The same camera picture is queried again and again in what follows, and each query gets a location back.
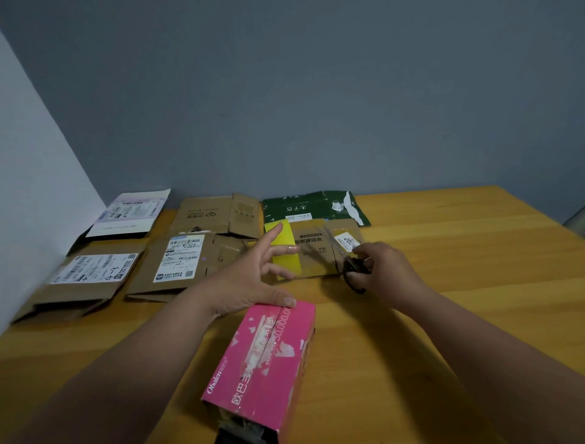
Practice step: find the green box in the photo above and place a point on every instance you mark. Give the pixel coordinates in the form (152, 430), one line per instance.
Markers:
(311, 203)

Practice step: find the person's right forearm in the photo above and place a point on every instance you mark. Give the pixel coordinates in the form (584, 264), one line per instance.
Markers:
(507, 366)

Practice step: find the person's right hand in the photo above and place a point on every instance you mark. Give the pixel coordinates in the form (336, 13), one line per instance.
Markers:
(393, 274)

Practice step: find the person's left hand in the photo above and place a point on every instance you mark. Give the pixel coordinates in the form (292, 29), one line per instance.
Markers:
(237, 283)

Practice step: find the beige chair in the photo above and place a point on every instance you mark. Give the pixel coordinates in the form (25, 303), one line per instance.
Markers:
(577, 224)

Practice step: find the person's left forearm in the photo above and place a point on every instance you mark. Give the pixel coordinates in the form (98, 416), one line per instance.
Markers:
(109, 384)

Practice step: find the small brown cardboard box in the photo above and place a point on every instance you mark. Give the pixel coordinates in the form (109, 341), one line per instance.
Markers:
(315, 249)

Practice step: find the yellow tape roll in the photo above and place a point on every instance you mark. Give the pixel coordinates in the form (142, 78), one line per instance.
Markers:
(288, 263)

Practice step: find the black box white label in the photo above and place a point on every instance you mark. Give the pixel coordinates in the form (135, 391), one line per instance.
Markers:
(130, 212)

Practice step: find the brown carton with label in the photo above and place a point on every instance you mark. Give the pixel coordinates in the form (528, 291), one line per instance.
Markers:
(146, 279)

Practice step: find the black scissors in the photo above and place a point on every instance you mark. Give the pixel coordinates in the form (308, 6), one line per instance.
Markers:
(354, 265)

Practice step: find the plain brown carton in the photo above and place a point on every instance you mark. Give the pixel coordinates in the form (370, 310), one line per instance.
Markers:
(205, 212)

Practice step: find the pink and black carton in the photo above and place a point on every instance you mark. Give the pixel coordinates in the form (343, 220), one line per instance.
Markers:
(265, 361)

